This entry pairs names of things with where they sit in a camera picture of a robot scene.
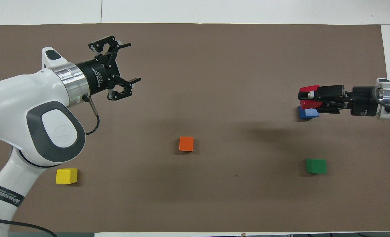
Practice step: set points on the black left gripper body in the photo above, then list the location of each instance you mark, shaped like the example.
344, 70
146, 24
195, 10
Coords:
99, 75

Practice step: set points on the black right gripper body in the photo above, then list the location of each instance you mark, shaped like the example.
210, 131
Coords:
363, 100

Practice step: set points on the red cube block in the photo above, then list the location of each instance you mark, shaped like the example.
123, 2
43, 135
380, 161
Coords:
308, 104

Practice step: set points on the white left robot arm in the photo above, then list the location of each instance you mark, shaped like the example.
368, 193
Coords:
17, 98

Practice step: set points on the blue cube block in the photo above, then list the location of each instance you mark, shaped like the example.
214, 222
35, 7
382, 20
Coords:
308, 114

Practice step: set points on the green cube block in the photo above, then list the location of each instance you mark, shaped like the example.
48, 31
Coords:
316, 166

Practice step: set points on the orange cube block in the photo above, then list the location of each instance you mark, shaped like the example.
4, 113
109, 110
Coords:
186, 144

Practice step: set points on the yellow cube block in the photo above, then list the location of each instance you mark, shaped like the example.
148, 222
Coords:
66, 176

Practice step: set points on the brown table mat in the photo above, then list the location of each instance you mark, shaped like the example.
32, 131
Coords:
214, 197

